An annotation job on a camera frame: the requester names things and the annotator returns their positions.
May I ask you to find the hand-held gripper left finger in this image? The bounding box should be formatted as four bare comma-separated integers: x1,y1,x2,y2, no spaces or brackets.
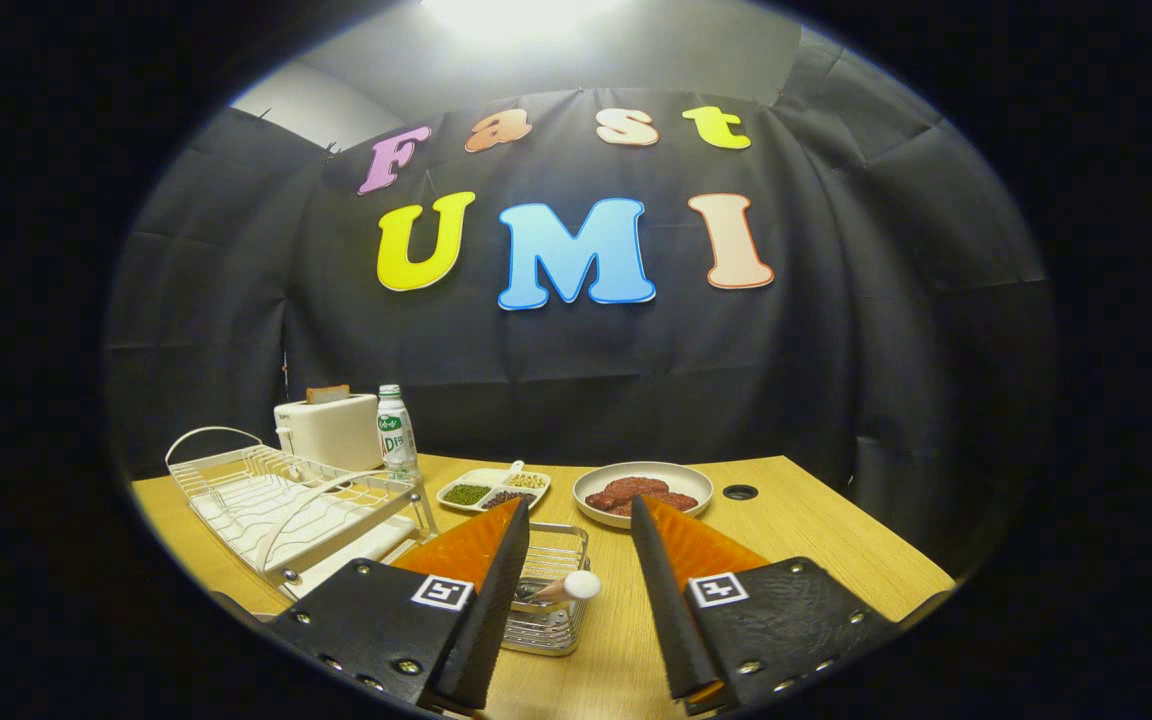
266,497,532,713

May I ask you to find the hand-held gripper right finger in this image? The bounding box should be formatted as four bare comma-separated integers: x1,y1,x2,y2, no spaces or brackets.
630,495,902,716

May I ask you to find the metal wire basket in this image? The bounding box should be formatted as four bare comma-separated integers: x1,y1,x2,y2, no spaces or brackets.
501,522,592,658

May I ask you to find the spoon with pink checked handle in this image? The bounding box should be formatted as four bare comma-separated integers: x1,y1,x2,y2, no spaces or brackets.
526,570,602,606

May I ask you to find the white wire dish rack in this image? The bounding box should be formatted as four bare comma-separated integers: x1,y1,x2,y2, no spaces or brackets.
165,426,440,601

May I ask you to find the white plate holding meat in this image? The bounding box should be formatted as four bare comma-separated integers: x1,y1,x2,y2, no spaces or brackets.
572,461,715,530

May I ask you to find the red meat piece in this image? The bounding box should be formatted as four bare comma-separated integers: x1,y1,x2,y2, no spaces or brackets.
584,477,670,511
616,490,700,518

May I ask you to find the white divided tray of beans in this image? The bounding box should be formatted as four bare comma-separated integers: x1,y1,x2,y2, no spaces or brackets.
436,460,553,514

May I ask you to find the white bottle with green label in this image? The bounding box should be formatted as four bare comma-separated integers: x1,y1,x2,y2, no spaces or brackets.
376,384,420,477

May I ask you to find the white toaster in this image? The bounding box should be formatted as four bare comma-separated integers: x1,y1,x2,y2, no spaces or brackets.
273,393,382,473

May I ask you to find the black backdrop cloth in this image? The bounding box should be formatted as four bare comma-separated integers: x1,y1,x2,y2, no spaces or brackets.
104,25,1057,601

